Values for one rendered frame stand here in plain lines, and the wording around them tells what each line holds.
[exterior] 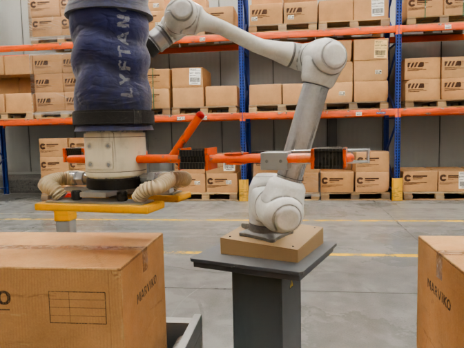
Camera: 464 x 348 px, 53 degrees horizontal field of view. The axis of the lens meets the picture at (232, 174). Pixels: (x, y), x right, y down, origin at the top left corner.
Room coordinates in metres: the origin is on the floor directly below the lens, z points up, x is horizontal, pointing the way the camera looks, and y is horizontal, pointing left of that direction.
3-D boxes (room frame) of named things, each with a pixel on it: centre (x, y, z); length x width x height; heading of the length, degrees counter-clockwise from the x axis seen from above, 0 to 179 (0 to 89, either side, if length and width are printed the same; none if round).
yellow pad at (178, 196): (1.41, 0.30, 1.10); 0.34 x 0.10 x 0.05; 73
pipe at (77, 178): (1.32, 0.33, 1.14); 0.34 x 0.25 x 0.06; 73
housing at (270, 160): (1.18, -0.11, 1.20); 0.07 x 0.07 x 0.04; 73
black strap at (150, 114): (1.32, 0.33, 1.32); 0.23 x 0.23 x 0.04
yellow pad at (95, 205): (1.23, 0.36, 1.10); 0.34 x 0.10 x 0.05; 73
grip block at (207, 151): (1.25, 0.09, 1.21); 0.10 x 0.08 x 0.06; 163
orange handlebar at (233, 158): (1.38, 0.11, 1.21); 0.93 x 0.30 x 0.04; 73
